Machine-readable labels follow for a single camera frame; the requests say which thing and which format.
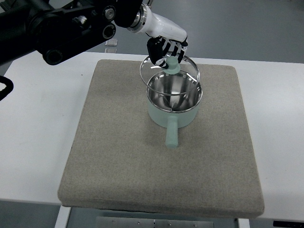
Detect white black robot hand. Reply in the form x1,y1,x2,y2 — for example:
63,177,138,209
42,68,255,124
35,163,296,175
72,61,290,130
127,4,188,68

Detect glass lid with green knob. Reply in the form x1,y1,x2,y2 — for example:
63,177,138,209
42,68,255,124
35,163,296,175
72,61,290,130
140,54,200,95

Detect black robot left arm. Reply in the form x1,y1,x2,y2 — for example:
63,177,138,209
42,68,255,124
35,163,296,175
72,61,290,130
0,0,188,69

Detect mint green saucepan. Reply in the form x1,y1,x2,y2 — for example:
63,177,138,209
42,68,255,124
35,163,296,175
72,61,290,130
146,71,203,148

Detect small floor plate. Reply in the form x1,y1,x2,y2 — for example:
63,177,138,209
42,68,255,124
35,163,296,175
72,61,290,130
105,38,118,47

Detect beige fabric mat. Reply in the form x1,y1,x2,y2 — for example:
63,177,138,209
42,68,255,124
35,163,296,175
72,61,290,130
57,60,265,218

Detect black cable loop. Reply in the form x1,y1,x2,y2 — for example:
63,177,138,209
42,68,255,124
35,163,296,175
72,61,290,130
0,76,14,102

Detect grey metal bracket under table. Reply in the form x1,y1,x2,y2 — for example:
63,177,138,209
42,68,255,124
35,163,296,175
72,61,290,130
95,217,214,228

